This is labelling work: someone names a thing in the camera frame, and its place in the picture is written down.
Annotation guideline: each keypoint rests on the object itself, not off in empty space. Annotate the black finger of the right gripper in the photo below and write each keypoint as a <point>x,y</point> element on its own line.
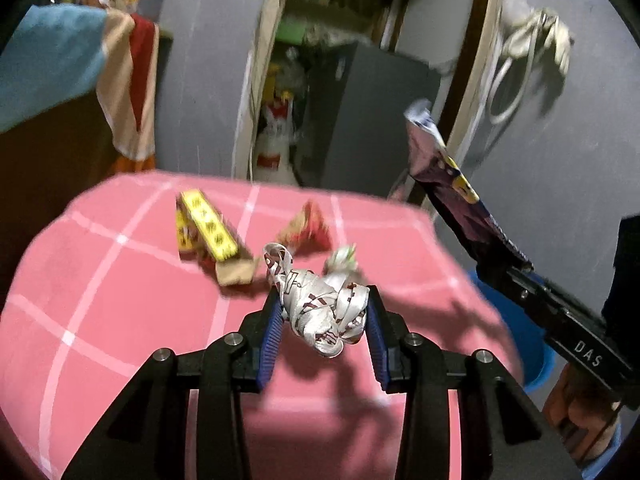
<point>468,218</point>

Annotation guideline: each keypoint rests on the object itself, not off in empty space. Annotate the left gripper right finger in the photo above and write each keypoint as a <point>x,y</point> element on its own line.
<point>384,331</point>

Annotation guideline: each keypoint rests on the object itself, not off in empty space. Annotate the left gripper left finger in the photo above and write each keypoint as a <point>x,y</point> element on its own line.
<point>262,333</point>

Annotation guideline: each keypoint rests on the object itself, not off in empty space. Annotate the white red wrapper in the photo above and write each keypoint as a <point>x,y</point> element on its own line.
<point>327,312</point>

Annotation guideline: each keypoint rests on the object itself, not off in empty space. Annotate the red triangular snack wrapper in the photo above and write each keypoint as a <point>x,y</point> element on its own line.
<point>307,231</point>

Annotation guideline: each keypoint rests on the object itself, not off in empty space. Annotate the dark blue foil wrapper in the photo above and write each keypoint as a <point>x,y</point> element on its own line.
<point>427,150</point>

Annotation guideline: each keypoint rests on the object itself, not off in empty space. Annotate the person's right hand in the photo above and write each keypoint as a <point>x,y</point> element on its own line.
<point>584,413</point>

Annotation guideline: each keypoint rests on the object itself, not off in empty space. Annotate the brown paper scrap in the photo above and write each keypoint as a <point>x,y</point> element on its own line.
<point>236,271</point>

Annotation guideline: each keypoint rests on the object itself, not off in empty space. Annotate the blue plastic bucket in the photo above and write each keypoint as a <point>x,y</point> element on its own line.
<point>537,358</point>

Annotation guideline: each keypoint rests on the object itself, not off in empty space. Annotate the crumpled white green wrapper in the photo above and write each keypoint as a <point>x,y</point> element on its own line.
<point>343,262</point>

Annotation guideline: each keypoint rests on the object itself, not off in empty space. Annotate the yellow snack wrapper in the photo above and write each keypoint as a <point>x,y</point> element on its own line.
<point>200,228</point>

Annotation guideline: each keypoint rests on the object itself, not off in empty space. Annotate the pink checkered tablecloth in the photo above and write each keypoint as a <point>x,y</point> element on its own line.
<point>103,286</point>

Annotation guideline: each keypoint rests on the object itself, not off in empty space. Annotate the red white bag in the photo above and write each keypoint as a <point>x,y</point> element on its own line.
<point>271,157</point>

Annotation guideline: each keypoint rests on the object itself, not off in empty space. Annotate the grey refrigerator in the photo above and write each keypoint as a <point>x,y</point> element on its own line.
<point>354,136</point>

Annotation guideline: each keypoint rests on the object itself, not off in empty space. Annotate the white rubber gloves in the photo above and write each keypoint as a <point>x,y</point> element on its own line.
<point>541,28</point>

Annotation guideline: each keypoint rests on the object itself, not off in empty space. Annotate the brown wooden counter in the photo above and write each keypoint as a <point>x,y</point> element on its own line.
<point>45,163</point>

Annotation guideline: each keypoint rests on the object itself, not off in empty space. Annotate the blue striped towel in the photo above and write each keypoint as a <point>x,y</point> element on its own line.
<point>62,52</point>

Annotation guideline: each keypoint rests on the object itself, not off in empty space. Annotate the wooden door frame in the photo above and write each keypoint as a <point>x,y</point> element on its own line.
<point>478,41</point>

